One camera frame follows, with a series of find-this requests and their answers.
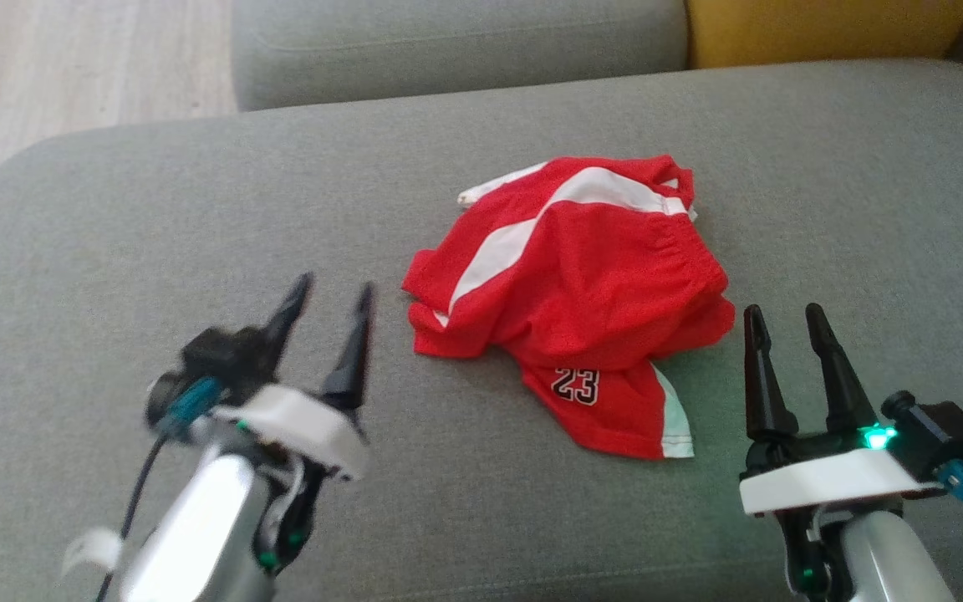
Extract red basketball shorts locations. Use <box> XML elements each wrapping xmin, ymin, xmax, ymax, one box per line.
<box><xmin>402</xmin><ymin>155</ymin><xmax>736</xmax><ymax>460</ymax></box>

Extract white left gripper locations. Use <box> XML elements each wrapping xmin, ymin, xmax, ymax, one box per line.
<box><xmin>212</xmin><ymin>272</ymin><xmax>375</xmax><ymax>575</ymax></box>

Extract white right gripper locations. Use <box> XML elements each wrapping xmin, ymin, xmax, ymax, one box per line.
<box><xmin>738</xmin><ymin>303</ymin><xmax>948</xmax><ymax>599</ymax></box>

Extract long grey sofa seat cushion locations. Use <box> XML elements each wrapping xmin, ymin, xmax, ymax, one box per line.
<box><xmin>231</xmin><ymin>0</ymin><xmax>690</xmax><ymax>112</ymax></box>

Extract wide yellow sofa backrest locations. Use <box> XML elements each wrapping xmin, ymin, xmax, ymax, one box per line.
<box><xmin>686</xmin><ymin>0</ymin><xmax>963</xmax><ymax>69</ymax></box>

